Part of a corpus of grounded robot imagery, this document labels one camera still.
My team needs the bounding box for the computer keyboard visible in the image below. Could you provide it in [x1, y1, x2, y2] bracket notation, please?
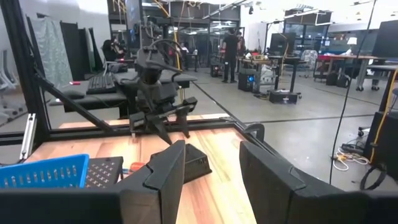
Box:
[86, 73, 116, 95]

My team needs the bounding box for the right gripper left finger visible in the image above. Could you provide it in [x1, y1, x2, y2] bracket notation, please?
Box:
[0, 139, 187, 224]

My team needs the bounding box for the silver metal rail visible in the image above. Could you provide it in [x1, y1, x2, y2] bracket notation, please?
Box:
[20, 113, 37, 161]

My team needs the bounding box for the long black floor cable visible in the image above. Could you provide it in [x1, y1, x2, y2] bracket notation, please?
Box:
[328, 0, 377, 185]

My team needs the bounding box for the white office chair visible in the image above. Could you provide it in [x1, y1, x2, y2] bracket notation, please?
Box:
[0, 49, 19, 119]

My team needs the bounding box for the black perforated metal riser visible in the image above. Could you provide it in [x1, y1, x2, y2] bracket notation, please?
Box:
[85, 156, 124, 189]

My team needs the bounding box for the coiled black floor cable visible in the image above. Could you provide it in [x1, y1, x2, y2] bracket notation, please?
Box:
[359, 163, 388, 191]

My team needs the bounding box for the grey-green fabric panel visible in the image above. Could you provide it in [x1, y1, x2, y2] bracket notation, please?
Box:
[30, 17, 74, 88]

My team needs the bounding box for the black monitor on stand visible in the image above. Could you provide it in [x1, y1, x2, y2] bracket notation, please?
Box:
[269, 32, 297, 57]

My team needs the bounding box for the black computer tower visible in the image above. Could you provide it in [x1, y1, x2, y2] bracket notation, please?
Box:
[238, 68, 259, 93]

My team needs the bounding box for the dark grey desk top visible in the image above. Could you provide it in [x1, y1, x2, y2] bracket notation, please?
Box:
[48, 68, 199, 119]

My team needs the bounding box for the white table lamp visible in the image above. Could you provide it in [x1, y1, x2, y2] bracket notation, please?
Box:
[346, 36, 358, 55]

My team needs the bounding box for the black computer mouse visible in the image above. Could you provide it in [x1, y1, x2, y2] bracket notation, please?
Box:
[62, 89, 86, 100]

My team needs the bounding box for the yellow hanging strap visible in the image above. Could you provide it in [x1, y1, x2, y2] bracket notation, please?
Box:
[369, 67, 398, 164]

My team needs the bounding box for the black floor case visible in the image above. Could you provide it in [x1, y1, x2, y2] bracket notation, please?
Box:
[269, 90, 300, 105]

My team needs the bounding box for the person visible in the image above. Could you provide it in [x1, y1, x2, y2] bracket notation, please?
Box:
[221, 27, 241, 84]
[236, 30, 247, 57]
[101, 39, 126, 63]

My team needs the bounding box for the wooden top desk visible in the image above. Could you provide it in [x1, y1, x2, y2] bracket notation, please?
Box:
[317, 53, 388, 91]

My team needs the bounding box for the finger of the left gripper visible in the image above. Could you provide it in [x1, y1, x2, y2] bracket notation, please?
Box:
[145, 113, 174, 146]
[175, 106, 192, 139]

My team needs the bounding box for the black clamp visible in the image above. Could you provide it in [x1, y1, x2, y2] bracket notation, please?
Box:
[244, 123, 266, 142]

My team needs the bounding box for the black partition panel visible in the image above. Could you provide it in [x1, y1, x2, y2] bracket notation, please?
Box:
[58, 21, 103, 82]

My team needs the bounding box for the blue plastic basket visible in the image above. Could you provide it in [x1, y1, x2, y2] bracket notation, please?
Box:
[0, 154, 90, 189]

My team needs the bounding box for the black background monitor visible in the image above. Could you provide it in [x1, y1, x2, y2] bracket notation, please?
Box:
[372, 20, 398, 58]

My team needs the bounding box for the black aluminium table frame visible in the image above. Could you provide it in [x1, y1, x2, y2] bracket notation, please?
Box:
[0, 0, 280, 159]

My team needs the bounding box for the white cable bundle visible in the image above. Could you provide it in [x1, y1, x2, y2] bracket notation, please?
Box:
[332, 148, 371, 172]

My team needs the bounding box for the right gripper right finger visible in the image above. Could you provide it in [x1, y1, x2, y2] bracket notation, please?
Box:
[239, 141, 398, 224]

